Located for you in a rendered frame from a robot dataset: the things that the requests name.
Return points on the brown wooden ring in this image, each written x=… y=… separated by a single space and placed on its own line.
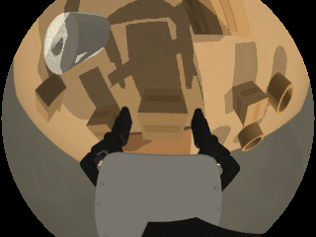
x=248 y=134

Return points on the brown cardboard box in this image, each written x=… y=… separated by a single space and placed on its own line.
x=218 y=17
x=249 y=102
x=103 y=119
x=162 y=114

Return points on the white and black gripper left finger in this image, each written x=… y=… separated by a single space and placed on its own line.
x=118 y=137

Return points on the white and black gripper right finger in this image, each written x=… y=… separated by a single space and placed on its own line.
x=208 y=144

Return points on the tan hollow cylinder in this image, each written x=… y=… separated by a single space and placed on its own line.
x=276 y=93

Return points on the brown cardboard carton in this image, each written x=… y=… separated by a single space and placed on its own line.
x=49 y=95

